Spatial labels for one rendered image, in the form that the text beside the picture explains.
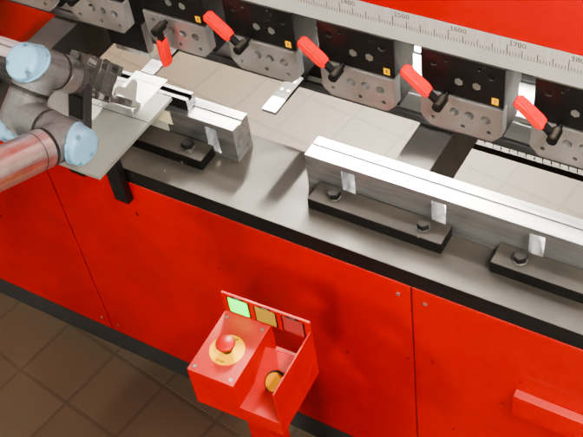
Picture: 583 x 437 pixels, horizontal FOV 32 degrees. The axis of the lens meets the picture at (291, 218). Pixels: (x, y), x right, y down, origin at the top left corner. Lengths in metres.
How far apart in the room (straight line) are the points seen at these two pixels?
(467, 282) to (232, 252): 0.57
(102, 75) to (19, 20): 1.14
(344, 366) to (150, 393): 0.76
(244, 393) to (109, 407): 0.98
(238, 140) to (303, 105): 1.48
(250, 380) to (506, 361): 0.51
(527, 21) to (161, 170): 0.96
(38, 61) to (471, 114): 0.79
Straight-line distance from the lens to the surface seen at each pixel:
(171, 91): 2.25
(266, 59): 1.92
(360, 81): 1.83
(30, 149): 1.83
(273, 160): 2.21
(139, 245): 2.50
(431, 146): 2.20
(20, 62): 1.95
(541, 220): 1.94
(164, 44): 2.02
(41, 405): 3.03
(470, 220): 1.98
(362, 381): 2.40
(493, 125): 1.75
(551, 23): 1.59
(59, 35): 2.70
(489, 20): 1.63
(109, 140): 2.16
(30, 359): 3.14
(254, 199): 2.13
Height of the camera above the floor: 2.42
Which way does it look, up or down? 48 degrees down
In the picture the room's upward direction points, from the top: 10 degrees counter-clockwise
